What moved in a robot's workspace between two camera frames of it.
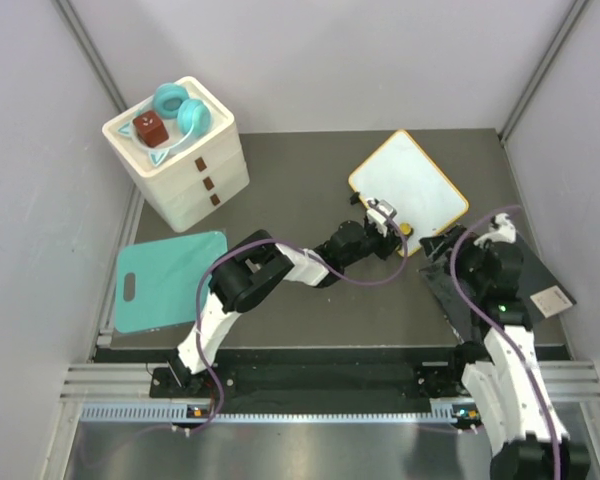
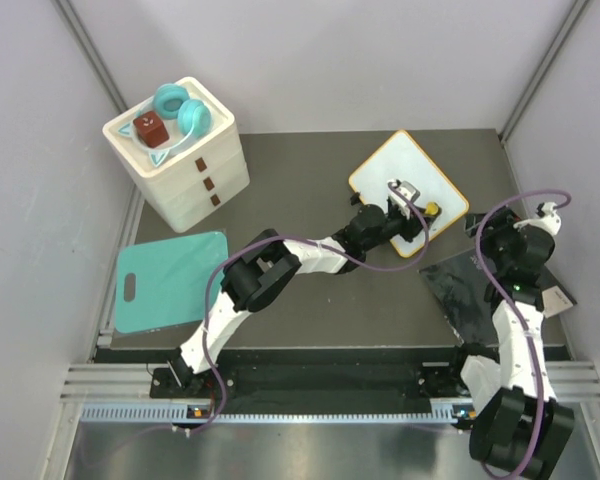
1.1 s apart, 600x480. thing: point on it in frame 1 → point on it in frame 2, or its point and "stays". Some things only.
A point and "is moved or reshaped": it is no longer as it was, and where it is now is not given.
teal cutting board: [166, 274] stays
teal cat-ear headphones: [172, 100] stays
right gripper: [439, 245] → [502, 222]
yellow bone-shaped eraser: [406, 228] is moved or reshaped
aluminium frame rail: [112, 383] stays
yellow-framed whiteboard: [398, 175] stays
